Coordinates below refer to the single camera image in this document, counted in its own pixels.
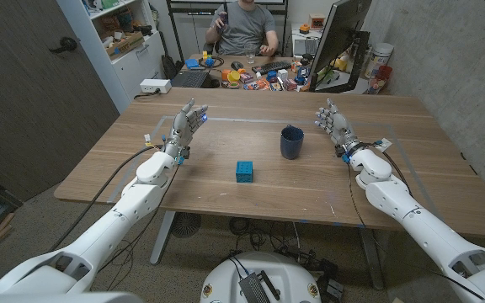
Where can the blue flat box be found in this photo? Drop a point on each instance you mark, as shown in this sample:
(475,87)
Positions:
(192,64)

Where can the white round canister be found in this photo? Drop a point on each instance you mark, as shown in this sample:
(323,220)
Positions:
(379,56)

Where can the cardboard box on shelf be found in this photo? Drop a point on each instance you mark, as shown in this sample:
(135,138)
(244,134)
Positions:
(125,44)

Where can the white power strip box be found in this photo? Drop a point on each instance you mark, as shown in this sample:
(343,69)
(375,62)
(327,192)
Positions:
(155,86)

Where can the black backpack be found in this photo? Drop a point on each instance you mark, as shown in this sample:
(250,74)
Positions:
(169,67)

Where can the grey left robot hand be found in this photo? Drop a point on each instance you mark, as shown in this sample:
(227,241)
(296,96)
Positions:
(182,128)

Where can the dark handheld phone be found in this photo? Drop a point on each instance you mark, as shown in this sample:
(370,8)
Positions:
(223,20)

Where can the black laptop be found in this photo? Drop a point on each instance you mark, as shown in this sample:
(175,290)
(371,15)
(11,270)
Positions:
(191,79)

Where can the black power adapter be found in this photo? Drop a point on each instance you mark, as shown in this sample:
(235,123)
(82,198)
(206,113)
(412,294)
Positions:
(331,282)

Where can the red plastic cup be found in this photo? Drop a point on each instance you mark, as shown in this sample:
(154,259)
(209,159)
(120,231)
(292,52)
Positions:
(380,78)

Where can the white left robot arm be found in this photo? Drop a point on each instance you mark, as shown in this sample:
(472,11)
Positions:
(120,212)

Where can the blue cube block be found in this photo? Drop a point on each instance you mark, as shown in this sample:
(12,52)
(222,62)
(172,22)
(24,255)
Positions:
(244,172)

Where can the small blue cube toy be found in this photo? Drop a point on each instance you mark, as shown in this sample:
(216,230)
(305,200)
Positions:
(271,76)

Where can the white shelf cabinet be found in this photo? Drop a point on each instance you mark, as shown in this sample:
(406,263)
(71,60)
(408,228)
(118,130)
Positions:
(129,63)

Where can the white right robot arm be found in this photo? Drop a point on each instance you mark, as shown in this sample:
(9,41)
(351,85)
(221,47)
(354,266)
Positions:
(419,223)

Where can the orange wooden box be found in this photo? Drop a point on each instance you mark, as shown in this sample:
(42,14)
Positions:
(317,21)

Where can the black computer mouse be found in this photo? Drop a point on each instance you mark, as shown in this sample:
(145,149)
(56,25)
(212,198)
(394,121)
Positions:
(237,65)

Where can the black box on torso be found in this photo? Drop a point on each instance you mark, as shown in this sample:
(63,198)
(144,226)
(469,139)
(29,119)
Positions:
(254,289)

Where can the clear drinking glass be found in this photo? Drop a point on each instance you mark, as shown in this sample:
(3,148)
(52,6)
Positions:
(250,55)

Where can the black keyboard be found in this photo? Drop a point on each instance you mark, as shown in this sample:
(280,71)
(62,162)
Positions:
(271,67)

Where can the person in grey shirt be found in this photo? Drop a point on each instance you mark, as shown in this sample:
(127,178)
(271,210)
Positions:
(244,27)

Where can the round black fan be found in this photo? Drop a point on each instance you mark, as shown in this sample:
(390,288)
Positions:
(186,225)

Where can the dark blue cup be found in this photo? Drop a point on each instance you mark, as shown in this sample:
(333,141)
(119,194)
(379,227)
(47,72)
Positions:
(291,143)

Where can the orange plastic cup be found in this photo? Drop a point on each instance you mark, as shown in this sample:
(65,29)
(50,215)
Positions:
(225,75)

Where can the black computer monitor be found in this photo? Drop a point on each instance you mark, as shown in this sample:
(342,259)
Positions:
(337,35)

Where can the small white box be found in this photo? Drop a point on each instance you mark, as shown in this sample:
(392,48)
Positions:
(282,74)

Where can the white table leg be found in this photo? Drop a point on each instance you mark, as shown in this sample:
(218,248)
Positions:
(161,237)

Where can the white robot torso base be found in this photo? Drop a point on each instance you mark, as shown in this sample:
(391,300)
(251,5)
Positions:
(263,273)

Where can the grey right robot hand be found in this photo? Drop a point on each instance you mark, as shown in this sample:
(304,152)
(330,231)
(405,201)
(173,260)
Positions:
(339,126)

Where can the white robot head edge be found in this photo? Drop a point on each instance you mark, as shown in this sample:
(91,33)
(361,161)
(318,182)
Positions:
(57,298)

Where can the grey table leg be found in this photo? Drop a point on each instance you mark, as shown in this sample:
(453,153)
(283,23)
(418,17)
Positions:
(373,261)

